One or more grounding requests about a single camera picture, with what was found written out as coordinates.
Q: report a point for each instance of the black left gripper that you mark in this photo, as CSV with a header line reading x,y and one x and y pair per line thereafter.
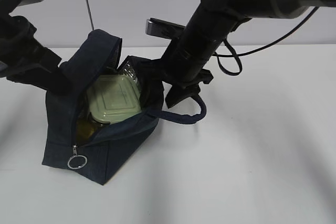
x,y
24,60

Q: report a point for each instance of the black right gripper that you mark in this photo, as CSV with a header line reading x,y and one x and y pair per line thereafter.
x,y
186,75

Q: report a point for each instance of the green lidded glass food container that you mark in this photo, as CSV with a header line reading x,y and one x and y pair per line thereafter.
x,y
113,99

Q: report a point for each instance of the dark blue zippered lunch bag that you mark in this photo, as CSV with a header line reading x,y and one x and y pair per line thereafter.
x,y
111,146

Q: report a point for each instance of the yellow pear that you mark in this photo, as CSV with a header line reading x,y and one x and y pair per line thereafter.
x,y
85,129

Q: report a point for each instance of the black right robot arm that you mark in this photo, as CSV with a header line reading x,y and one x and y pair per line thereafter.
x,y
209,26

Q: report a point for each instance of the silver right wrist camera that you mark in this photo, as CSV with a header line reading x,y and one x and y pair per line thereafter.
x,y
163,29

